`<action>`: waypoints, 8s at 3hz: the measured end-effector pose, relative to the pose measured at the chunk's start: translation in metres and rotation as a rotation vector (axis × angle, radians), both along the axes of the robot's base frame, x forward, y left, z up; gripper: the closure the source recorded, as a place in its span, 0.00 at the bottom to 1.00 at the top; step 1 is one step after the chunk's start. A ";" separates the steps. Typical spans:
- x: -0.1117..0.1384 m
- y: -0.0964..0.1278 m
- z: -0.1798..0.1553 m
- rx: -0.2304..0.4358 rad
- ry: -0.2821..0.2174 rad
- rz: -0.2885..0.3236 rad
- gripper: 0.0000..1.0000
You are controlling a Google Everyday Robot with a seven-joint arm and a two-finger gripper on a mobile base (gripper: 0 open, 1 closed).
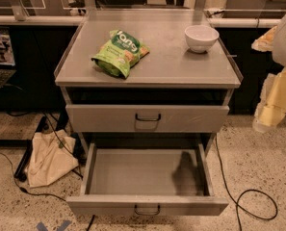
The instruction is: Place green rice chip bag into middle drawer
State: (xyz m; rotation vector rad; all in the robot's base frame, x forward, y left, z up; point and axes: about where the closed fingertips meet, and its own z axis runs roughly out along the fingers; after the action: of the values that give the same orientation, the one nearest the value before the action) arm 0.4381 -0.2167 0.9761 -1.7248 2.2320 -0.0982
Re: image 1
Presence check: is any yellow taped gripper finger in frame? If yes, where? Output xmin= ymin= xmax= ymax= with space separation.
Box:
xmin=252 ymin=67 xmax=286 ymax=133
xmin=251 ymin=26 xmax=277 ymax=52

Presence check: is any green rice chip bag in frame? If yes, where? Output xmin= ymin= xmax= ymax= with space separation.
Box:
xmin=91 ymin=30 xmax=150 ymax=78

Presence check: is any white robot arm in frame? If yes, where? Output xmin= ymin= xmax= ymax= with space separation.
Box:
xmin=251 ymin=14 xmax=286 ymax=133

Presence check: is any grey metal drawer cabinet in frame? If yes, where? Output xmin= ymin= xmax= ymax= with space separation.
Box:
xmin=56 ymin=10 xmax=242 ymax=149

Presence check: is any open lower grey drawer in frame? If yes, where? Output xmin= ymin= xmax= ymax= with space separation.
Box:
xmin=66 ymin=144 xmax=228 ymax=216

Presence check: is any closed upper grey drawer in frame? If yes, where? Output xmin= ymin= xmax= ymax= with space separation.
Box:
xmin=65 ymin=104 xmax=229 ymax=133

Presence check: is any beige cloth tote bag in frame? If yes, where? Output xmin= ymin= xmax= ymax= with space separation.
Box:
xmin=27 ymin=130 xmax=79 ymax=188

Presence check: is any white ceramic bowl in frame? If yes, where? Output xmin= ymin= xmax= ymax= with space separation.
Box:
xmin=185 ymin=25 xmax=220 ymax=53

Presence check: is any blue tape cross mark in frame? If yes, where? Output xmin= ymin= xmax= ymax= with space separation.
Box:
xmin=36 ymin=220 xmax=71 ymax=231

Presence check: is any black floor cable right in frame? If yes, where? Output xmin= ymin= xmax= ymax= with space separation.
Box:
xmin=215 ymin=135 xmax=279 ymax=231

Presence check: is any black floor cable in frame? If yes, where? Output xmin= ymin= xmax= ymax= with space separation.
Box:
xmin=215 ymin=135 xmax=279 ymax=231
xmin=0 ymin=84 xmax=85 ymax=202

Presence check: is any black floor cable left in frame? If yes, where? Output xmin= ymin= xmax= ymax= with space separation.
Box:
xmin=0 ymin=84 xmax=85 ymax=202

